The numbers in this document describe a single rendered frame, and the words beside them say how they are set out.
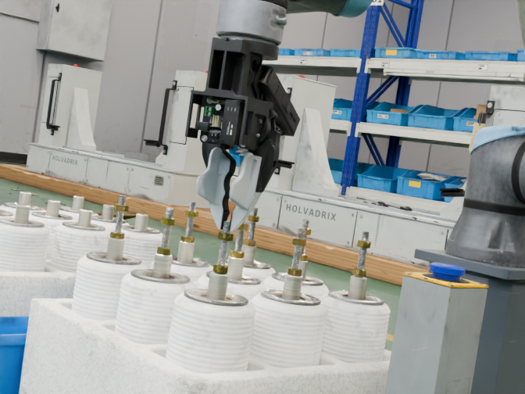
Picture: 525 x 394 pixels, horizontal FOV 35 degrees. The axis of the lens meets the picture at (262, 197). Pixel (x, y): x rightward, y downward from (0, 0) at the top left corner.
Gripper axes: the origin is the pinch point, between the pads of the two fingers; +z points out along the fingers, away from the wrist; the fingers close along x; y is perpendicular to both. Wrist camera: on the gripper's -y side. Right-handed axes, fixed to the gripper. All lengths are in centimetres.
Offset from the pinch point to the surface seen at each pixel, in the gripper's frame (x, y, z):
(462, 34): -200, -989, -191
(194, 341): 0.4, 5.4, 13.6
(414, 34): -161, -632, -128
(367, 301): 12.2, -18.9, 9.1
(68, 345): -20.5, -0.5, 19.8
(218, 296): 0.6, 1.5, 8.9
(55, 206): -55, -38, 7
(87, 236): -41, -31, 10
